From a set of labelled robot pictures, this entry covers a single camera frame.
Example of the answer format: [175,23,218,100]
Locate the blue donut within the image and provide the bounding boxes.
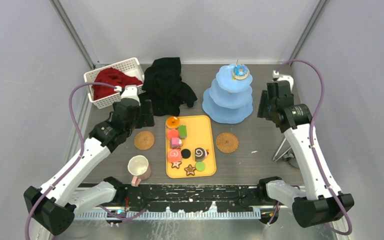
[232,64,250,80]

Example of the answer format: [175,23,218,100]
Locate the blue three-tier cake stand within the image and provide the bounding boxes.
[202,62,254,125]

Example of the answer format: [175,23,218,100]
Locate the green roll cake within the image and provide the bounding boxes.
[177,125,188,139]

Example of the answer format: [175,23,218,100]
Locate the metal tongs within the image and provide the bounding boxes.
[272,138,295,162]

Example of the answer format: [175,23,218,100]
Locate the chocolate swirl roll cake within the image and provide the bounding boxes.
[194,147,209,162]

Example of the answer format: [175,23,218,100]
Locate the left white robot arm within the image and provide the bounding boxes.
[23,98,155,236]

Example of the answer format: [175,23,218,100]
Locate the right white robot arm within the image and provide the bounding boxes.
[256,80,355,228]

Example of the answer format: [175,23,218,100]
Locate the left woven coaster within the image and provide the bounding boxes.
[134,131,155,151]

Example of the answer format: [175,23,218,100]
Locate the woven coaster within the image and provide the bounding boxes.
[134,131,155,151]
[215,132,239,154]

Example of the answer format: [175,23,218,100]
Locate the red cloth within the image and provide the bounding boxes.
[92,67,143,101]

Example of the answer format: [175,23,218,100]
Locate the black cloth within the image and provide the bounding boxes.
[142,57,198,117]

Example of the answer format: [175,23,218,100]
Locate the white plastic basket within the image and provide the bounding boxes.
[83,57,145,109]

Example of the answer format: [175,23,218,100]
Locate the orange donut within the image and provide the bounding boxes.
[165,116,180,129]

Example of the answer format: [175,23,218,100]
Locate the red round cake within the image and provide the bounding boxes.
[166,128,179,140]

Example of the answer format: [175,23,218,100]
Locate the pink mug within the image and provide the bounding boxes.
[127,155,152,187]

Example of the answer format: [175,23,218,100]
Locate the pink cube cake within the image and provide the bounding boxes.
[169,137,183,149]

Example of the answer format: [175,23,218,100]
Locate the pink swirl roll cake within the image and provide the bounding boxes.
[167,149,182,163]

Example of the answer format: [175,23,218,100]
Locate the right woven coaster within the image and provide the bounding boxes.
[215,132,239,154]

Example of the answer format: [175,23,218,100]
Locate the black round cookie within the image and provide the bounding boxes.
[180,149,191,159]

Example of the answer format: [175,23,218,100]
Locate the brown star cookie left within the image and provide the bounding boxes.
[171,161,182,169]

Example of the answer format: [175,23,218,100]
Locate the brown star cookie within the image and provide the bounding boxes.
[184,164,196,177]
[171,161,182,169]

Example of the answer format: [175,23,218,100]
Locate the yellow tray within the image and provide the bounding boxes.
[164,115,217,179]

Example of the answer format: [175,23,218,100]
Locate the brown star cookie right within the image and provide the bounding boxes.
[184,164,196,177]

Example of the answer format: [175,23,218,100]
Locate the green round macaron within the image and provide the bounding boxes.
[195,161,206,172]

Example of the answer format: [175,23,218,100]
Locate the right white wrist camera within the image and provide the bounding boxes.
[272,70,294,91]

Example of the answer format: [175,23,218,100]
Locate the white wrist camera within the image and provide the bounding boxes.
[120,85,140,103]
[272,70,294,91]

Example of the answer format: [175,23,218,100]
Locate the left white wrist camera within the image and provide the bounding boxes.
[120,85,140,103]

